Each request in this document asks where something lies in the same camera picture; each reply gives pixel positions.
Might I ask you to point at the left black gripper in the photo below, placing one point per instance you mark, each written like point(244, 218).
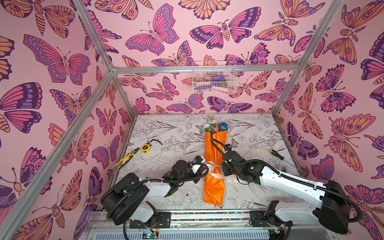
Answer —
point(197, 174)

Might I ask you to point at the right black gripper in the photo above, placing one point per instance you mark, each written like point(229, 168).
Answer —
point(226, 167)

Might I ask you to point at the white ribbon bundle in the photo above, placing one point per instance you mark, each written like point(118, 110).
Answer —
point(214, 171)

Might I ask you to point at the orange wrapping paper sheet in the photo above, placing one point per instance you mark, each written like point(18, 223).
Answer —
point(214, 182)

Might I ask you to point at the blue fake flower stem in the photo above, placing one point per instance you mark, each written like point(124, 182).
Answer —
point(223, 126)

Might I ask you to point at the pink fake rose stem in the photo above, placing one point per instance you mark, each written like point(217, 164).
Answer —
point(216, 129)

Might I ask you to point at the white fake flower stem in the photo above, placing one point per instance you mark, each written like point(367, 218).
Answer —
point(211, 123)

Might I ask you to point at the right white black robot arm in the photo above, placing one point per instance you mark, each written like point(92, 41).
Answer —
point(324, 203)

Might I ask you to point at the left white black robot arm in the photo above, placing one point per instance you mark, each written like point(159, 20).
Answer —
point(127, 200)

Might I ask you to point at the yellow tape measure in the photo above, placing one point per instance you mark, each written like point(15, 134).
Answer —
point(147, 146)

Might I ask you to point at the green circuit board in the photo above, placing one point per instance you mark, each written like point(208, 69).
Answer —
point(148, 235)

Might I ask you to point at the black handled screwdriver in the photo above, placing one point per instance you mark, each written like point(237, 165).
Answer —
point(282, 158)

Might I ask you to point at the yellow handled tool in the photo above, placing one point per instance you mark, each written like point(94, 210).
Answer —
point(126, 158)

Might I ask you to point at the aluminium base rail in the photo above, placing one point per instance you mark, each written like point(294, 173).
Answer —
point(207, 225)

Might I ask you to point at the white wire wall basket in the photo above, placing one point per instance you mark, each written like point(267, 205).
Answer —
point(215, 78)

